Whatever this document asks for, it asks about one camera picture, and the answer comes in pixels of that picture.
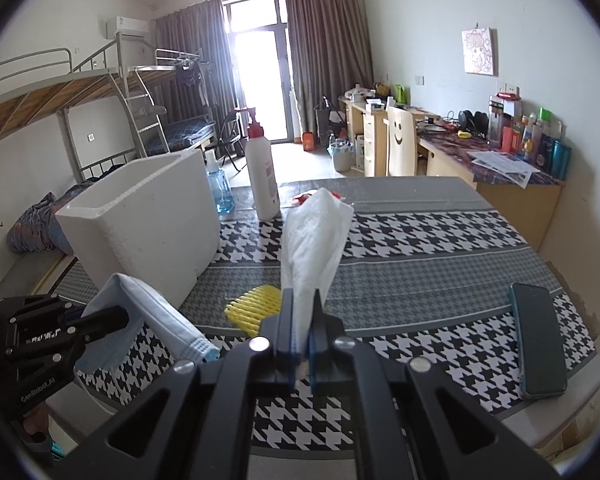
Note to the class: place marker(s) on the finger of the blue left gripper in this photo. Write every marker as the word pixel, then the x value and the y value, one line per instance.
pixel 100 324

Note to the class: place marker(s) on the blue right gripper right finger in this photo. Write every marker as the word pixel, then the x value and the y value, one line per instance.
pixel 324 330

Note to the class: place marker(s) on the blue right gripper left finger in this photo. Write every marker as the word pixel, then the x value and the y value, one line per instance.
pixel 285 364

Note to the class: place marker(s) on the blue face mask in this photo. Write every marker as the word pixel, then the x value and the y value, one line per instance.
pixel 145 306

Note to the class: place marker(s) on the white paper towel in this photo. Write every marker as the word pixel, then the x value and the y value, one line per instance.
pixel 312 246

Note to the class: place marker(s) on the person's left hand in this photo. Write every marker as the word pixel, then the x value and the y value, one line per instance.
pixel 36 422

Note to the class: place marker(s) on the yellow foam sponge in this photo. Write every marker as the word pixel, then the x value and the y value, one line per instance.
pixel 249 310

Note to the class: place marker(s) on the blue orange quilt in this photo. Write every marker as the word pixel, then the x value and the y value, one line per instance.
pixel 38 230

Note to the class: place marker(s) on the white foam box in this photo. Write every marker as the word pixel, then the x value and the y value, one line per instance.
pixel 153 219

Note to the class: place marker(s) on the houndstooth tablecloth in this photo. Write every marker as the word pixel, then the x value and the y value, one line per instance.
pixel 425 272

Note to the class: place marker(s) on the red snack packet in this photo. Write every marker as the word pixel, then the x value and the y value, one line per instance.
pixel 316 197

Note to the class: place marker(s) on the white spray bottle red top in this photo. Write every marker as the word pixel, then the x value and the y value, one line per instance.
pixel 261 170

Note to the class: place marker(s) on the clear blue water bottle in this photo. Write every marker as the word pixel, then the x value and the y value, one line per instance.
pixel 220 189

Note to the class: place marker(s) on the dark smartphone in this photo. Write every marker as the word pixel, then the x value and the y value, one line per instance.
pixel 541 357

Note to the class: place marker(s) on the grey metal bunk bed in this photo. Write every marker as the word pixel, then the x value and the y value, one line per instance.
pixel 100 76

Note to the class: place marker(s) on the orange bag on floor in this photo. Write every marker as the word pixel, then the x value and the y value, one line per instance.
pixel 308 141

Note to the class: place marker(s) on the far metal bunk bed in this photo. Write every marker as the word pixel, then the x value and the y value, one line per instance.
pixel 174 106

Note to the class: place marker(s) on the wooden smiley chair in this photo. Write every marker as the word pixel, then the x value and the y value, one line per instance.
pixel 402 143

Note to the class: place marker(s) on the black folding chair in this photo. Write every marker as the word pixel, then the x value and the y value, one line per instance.
pixel 231 140

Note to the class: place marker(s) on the long wooden desk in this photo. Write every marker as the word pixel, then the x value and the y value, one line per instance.
pixel 442 153

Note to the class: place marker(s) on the white papers on desk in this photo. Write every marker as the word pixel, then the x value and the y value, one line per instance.
pixel 511 168

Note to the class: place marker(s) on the white air conditioner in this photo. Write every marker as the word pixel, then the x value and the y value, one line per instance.
pixel 119 25

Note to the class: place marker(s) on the right brown curtain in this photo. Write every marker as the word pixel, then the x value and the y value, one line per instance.
pixel 330 52

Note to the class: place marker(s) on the brown curtain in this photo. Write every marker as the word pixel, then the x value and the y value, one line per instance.
pixel 330 52
pixel 202 27

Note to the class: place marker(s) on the left brown curtain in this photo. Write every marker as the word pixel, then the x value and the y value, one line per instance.
pixel 202 27

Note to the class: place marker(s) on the pink wall picture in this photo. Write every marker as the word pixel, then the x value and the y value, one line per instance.
pixel 478 56

